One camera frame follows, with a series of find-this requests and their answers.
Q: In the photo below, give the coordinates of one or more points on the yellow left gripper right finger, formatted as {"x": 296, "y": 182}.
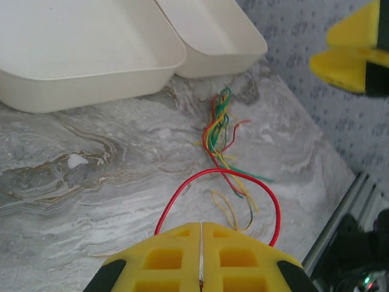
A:
{"x": 243, "y": 261}

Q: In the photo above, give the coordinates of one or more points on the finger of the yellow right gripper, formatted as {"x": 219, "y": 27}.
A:
{"x": 358, "y": 29}
{"x": 340, "y": 68}

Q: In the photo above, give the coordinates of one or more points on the cream plastic tray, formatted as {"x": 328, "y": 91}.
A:
{"x": 212, "y": 30}
{"x": 76, "y": 39}

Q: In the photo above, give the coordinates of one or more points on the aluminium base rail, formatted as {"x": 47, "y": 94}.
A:
{"x": 337, "y": 219}

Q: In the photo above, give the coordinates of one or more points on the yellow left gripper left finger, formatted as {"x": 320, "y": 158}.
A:
{"x": 170, "y": 264}

